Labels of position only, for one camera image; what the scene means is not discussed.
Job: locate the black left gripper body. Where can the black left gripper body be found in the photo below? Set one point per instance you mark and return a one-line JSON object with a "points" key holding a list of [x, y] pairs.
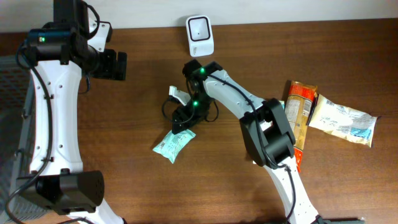
{"points": [[115, 65]]}

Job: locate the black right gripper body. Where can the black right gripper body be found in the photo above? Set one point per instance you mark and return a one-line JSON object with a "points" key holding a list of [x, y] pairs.
{"points": [[182, 118]]}

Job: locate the mint green pack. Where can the mint green pack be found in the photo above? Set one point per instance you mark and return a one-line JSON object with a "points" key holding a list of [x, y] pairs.
{"points": [[172, 144]]}

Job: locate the orange biscuit pack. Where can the orange biscuit pack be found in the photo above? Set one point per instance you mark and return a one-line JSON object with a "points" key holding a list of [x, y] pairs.
{"points": [[297, 109]]}

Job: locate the yellow snack bag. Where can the yellow snack bag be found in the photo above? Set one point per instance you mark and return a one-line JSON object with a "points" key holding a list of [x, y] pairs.
{"points": [[343, 122]]}

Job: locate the white tube with tan cap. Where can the white tube with tan cap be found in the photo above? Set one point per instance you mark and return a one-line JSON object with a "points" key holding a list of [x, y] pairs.
{"points": [[257, 153]]}

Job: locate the green tissue pack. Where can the green tissue pack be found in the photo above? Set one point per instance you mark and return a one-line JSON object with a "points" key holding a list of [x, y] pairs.
{"points": [[283, 104]]}

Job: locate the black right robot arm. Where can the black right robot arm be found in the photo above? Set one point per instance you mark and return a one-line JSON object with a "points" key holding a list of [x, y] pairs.
{"points": [[268, 137]]}

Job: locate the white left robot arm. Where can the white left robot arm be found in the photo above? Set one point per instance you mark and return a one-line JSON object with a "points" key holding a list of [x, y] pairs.
{"points": [[59, 55]]}

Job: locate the grey mesh basket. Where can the grey mesh basket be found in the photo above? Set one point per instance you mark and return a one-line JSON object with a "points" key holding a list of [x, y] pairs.
{"points": [[17, 127]]}

